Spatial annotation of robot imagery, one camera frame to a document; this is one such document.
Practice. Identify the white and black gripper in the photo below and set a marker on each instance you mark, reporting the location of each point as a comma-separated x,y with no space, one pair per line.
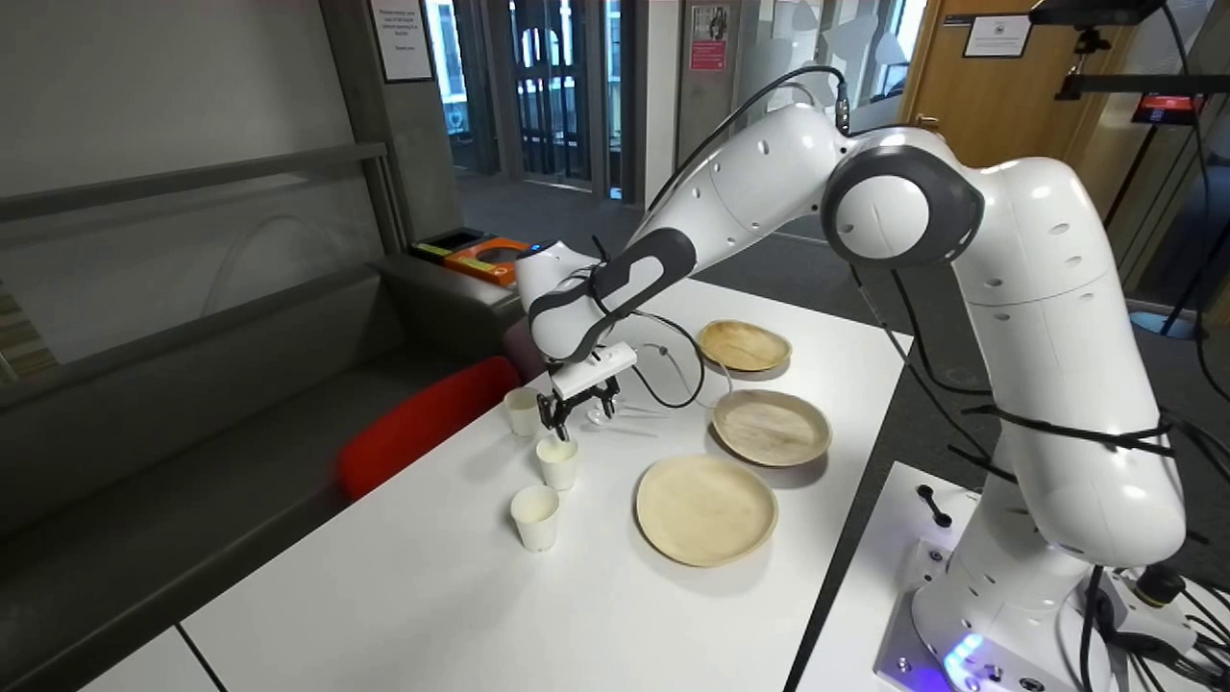
590,377

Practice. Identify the orange box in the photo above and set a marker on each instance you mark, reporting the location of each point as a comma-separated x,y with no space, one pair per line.
477,257

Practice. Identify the middle wooden plate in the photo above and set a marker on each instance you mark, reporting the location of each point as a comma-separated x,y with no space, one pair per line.
770,428

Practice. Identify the white paper cup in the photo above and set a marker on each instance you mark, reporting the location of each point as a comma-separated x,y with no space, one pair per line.
522,408
554,463
536,518

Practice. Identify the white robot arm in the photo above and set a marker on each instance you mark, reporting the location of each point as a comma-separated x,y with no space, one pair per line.
1083,468

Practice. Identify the small black dumbbell tool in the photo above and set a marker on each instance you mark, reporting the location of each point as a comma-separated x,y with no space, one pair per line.
937,513

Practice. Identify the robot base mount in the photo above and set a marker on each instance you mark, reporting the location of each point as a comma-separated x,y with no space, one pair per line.
1034,620

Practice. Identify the dark wooden plate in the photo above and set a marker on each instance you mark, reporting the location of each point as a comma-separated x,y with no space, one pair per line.
742,349

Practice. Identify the pale wooden plate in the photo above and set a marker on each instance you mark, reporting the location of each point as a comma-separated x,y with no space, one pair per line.
702,513

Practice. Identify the dark grey sofa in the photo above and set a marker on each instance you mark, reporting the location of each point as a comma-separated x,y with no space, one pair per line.
140,476

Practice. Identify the red chair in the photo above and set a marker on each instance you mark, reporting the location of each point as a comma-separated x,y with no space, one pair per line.
415,423

